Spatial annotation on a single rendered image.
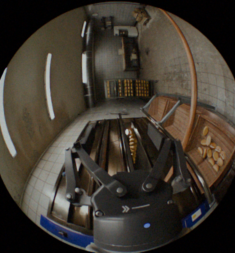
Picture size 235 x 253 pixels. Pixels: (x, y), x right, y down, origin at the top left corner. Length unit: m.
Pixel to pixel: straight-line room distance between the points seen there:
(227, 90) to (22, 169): 2.73
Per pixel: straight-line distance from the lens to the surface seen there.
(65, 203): 0.80
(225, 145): 0.95
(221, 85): 1.60
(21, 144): 1.20
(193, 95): 0.37
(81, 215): 0.70
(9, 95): 1.19
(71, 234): 0.74
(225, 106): 1.54
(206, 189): 0.43
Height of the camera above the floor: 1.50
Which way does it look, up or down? 1 degrees down
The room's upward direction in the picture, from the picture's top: 94 degrees counter-clockwise
